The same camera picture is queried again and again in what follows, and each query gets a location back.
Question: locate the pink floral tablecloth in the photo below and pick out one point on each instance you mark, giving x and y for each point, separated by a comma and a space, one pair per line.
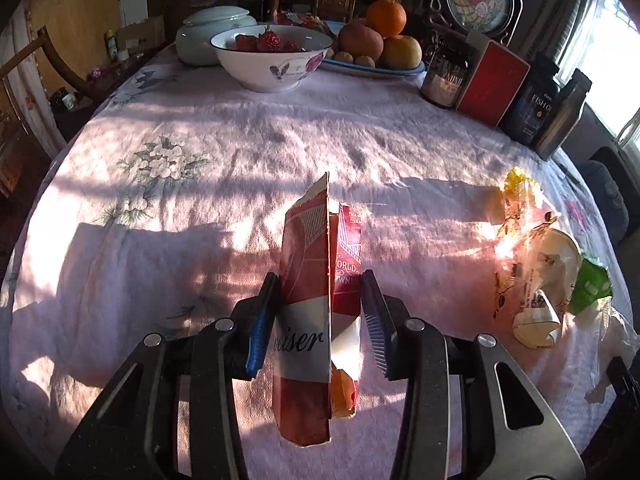
200, 240

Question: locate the brown supplement bottle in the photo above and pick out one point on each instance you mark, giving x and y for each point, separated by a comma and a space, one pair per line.
445, 75

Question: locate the decorative framed plate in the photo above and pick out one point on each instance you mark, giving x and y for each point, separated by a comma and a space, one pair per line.
435, 15

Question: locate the red apple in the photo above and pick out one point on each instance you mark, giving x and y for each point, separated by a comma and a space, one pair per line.
360, 42

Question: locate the window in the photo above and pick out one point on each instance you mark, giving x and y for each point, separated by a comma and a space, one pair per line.
610, 35

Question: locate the yellow plastic flower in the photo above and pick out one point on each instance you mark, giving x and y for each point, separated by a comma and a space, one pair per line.
517, 182

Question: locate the blue rimmed fruit plate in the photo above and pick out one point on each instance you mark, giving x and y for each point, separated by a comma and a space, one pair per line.
380, 71

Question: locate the red flat box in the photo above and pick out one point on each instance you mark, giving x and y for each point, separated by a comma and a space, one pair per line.
492, 85

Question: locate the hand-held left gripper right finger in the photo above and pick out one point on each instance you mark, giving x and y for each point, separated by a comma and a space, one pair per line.
377, 325

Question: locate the orange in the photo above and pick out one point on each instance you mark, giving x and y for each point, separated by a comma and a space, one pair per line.
386, 17

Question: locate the checked curtain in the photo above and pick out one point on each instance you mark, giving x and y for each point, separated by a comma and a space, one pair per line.
555, 10

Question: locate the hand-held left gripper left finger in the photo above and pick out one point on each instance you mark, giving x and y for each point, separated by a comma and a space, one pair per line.
260, 330

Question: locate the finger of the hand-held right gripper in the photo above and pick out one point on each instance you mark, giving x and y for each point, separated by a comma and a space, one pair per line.
625, 385

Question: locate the crushed white paper cup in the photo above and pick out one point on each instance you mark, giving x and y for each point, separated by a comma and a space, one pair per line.
562, 260

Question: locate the red printed packet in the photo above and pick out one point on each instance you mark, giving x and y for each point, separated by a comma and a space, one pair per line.
300, 19

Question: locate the yellow wooden door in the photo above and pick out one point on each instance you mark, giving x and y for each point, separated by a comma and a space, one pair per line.
75, 10

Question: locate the small brown fruit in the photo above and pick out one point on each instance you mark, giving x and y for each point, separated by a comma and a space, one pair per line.
331, 53
365, 60
346, 56

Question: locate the dark fish oil bottle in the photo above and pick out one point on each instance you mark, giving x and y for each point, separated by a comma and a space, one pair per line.
530, 105

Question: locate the white lidded ceramic pot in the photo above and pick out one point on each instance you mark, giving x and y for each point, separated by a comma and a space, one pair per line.
205, 35

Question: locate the clear printed plastic wrapper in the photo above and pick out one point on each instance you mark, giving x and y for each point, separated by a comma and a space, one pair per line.
515, 255

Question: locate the white floral bowl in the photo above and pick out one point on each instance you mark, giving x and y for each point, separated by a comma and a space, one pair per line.
270, 70

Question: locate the curved wooden chair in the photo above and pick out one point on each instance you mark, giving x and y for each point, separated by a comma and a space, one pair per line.
55, 65

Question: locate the dark tall bottle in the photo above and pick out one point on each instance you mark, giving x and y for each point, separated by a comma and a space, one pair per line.
562, 120

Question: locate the cardboard box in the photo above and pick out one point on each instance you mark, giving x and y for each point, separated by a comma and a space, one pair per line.
142, 35

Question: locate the strawberry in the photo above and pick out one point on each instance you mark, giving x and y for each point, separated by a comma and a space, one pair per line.
269, 41
245, 43

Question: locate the green packet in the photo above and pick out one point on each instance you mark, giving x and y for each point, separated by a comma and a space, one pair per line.
590, 285

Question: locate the red white cardboard carton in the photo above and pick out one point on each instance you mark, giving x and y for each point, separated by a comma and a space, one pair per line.
305, 330

